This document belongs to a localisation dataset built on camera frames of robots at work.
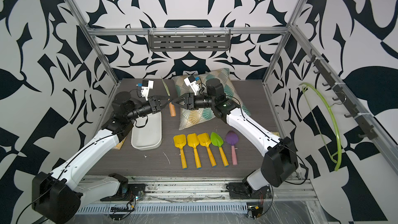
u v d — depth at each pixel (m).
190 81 0.66
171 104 0.66
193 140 0.89
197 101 0.63
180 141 0.89
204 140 0.89
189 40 0.94
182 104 0.63
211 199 0.73
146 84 0.65
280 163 0.42
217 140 0.89
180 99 0.65
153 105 0.61
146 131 0.94
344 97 0.55
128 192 0.70
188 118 0.87
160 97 0.65
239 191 0.74
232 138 0.92
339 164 0.58
